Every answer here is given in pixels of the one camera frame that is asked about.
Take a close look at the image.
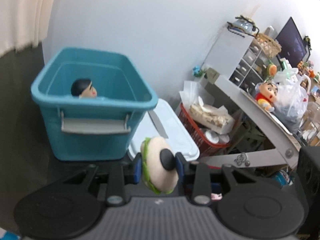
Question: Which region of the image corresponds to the patterned tissue box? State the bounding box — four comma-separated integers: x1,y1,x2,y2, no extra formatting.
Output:
188,103,235,134

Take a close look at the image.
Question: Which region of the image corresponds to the computer monitor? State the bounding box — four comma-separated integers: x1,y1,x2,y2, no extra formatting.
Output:
276,17,307,68

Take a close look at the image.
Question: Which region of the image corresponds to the clear plastic bag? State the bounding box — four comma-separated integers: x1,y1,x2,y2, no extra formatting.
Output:
272,68,310,134

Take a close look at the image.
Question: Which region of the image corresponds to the white drawer organizer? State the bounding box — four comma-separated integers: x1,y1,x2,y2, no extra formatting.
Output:
203,27,263,95

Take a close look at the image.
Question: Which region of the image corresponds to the blue green small toy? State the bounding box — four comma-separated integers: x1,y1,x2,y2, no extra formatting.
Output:
192,65,206,77

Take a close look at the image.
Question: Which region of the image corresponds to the teal plastic storage bin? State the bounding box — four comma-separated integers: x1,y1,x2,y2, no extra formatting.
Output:
31,47,158,161

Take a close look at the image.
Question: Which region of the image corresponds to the woven wicker basket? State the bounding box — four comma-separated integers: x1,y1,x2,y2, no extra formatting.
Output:
255,33,281,59

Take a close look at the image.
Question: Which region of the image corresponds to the red plastic basket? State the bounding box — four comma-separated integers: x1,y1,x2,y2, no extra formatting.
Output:
178,103,231,157

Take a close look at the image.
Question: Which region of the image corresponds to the white bin lid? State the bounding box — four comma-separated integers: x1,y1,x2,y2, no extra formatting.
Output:
128,99,200,161

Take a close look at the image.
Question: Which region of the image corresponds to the Shin-chan plush red shirt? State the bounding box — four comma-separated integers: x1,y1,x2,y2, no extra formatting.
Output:
255,82,278,113

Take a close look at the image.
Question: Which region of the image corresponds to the Shin-chan figure teal pajamas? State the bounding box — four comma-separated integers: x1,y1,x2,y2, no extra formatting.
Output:
71,79,98,98

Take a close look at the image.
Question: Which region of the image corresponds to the plush burger toy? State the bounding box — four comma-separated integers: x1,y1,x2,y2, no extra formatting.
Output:
140,137,178,194

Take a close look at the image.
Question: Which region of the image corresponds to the white desk shelf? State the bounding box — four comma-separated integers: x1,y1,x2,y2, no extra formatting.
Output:
200,76,301,170

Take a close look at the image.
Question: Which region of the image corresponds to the cream curtain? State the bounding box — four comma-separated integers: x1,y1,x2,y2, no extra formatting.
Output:
1,0,54,56

